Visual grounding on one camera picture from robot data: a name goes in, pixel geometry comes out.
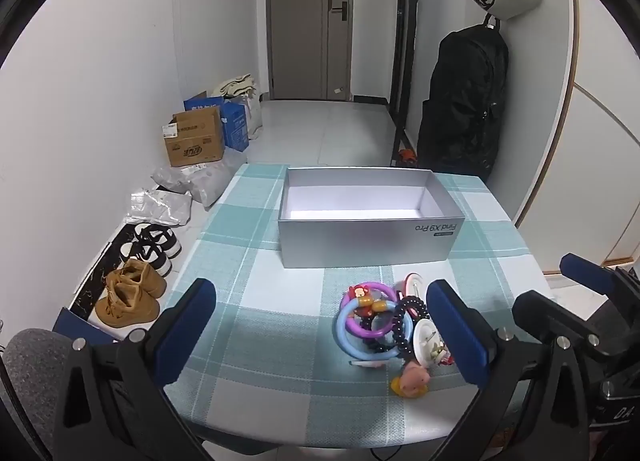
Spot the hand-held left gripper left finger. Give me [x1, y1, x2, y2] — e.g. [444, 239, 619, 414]
[52, 278, 218, 461]

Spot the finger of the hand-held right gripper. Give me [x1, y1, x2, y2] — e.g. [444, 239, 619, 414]
[512, 290, 608, 358]
[559, 253, 632, 298]

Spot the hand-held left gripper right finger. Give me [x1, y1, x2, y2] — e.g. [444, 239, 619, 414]
[426, 279, 608, 461]

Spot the purple plastic ring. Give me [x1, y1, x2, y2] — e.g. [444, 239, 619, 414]
[341, 281, 401, 339]

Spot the blue plastic ring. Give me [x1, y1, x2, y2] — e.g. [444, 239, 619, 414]
[334, 298, 416, 358]

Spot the silver cardboard box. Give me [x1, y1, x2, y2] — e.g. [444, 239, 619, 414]
[277, 167, 466, 269]

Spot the white flower pin badge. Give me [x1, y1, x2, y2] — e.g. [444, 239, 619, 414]
[412, 318, 453, 368]

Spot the pink pig toy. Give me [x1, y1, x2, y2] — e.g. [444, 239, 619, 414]
[391, 361, 433, 398]

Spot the brown suede boot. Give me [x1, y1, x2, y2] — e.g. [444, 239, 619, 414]
[117, 258, 167, 299]
[95, 273, 161, 329]

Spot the white red-rimmed pin badge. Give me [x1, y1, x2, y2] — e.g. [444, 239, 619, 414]
[402, 273, 432, 302]

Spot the black and white sneaker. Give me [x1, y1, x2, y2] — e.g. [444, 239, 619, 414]
[120, 240, 173, 277]
[127, 223, 183, 259]

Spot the teal checkered tablecloth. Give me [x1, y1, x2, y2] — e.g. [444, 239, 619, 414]
[162, 163, 556, 454]

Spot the black marbled board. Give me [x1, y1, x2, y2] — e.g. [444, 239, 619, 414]
[70, 226, 146, 327]

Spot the dark blue board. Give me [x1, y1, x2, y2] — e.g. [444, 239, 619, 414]
[52, 307, 121, 347]

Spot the small grey parcel bag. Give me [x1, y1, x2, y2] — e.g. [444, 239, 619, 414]
[127, 189, 193, 226]

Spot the white wardrobe door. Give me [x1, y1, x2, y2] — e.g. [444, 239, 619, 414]
[515, 0, 640, 272]

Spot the large grey parcel bag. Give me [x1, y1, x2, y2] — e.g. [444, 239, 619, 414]
[150, 148, 248, 206]

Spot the brown cardboard box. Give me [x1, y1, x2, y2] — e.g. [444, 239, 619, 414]
[161, 107, 226, 168]

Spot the black backpack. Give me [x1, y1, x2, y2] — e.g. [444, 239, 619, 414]
[416, 23, 511, 182]

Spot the blue cardboard box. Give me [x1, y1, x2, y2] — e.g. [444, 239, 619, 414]
[183, 96, 250, 152]

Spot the white plastic bag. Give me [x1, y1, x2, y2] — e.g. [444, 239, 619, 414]
[240, 93, 263, 139]

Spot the cream folded cloth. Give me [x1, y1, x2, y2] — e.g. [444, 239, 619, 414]
[212, 75, 258, 100]

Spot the black metal coat rack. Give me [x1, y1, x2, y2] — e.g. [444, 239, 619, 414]
[387, 0, 428, 162]

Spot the grey room door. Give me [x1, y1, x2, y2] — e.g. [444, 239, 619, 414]
[265, 0, 353, 102]

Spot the black spiral hair tie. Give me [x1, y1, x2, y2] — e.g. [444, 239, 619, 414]
[360, 313, 416, 357]
[395, 295, 432, 322]

